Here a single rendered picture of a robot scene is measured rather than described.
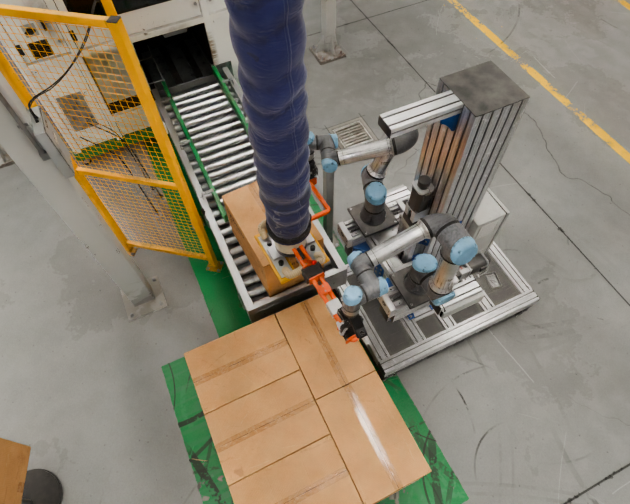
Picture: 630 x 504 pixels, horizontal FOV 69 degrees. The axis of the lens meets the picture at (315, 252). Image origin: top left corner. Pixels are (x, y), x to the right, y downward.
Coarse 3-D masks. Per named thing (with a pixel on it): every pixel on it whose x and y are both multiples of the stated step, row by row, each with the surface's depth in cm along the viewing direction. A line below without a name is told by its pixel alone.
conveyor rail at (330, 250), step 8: (224, 72) 409; (232, 88) 403; (240, 96) 392; (320, 224) 320; (320, 232) 317; (328, 240) 313; (328, 248) 310; (328, 256) 315; (336, 256) 306; (336, 264) 303; (344, 264) 303
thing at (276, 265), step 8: (256, 240) 252; (264, 240) 251; (272, 240) 251; (264, 248) 248; (272, 264) 243; (280, 264) 241; (288, 264) 243; (280, 272) 240; (280, 280) 238; (288, 280) 239
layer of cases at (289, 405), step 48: (240, 336) 284; (288, 336) 283; (336, 336) 282; (240, 384) 268; (288, 384) 267; (336, 384) 267; (240, 432) 254; (288, 432) 254; (336, 432) 253; (384, 432) 253; (240, 480) 244; (288, 480) 241; (336, 480) 241; (384, 480) 240
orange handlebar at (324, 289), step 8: (312, 184) 256; (320, 200) 251; (328, 208) 247; (312, 216) 245; (320, 216) 246; (304, 248) 234; (296, 256) 232; (304, 264) 229; (320, 280) 225; (320, 288) 222; (328, 288) 221; (320, 296) 222; (336, 320) 214
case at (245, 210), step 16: (240, 192) 291; (256, 192) 291; (240, 208) 285; (256, 208) 284; (240, 224) 278; (256, 224) 278; (240, 240) 304; (320, 240) 272; (256, 256) 268; (256, 272) 303; (272, 272) 272; (272, 288) 288; (288, 288) 299
